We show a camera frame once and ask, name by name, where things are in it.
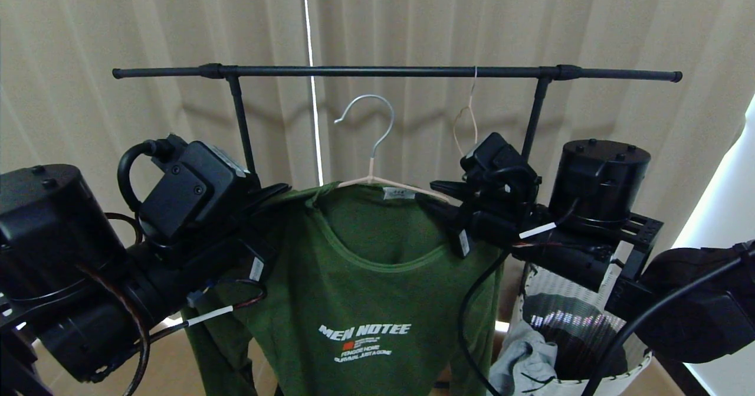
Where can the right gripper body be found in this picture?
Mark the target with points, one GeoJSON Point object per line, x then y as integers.
{"type": "Point", "coordinates": [501, 231]}

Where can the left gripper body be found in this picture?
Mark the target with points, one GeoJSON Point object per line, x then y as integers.
{"type": "Point", "coordinates": [200, 272]}

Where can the pale grey shorts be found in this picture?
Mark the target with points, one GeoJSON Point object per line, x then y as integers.
{"type": "Point", "coordinates": [525, 354]}

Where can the pink clothes hanger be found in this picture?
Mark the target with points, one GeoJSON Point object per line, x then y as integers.
{"type": "Point", "coordinates": [373, 167]}
{"type": "Point", "coordinates": [473, 83]}

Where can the green long-sleeved shirt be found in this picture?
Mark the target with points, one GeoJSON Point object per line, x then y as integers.
{"type": "Point", "coordinates": [354, 290]}

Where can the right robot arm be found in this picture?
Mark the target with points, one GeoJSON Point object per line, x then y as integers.
{"type": "Point", "coordinates": [596, 183]}

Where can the white laundry basket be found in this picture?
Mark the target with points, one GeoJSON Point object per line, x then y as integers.
{"type": "Point", "coordinates": [566, 284]}

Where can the black clothes rack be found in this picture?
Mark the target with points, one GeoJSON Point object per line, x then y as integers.
{"type": "Point", "coordinates": [383, 72]}

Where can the beige curtain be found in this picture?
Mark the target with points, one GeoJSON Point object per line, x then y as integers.
{"type": "Point", "coordinates": [118, 18]}

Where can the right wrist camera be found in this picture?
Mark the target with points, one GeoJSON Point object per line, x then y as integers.
{"type": "Point", "coordinates": [495, 160]}

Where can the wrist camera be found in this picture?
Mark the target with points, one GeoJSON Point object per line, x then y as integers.
{"type": "Point", "coordinates": [194, 189]}
{"type": "Point", "coordinates": [495, 160]}

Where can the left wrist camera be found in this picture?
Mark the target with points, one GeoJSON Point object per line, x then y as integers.
{"type": "Point", "coordinates": [194, 189]}

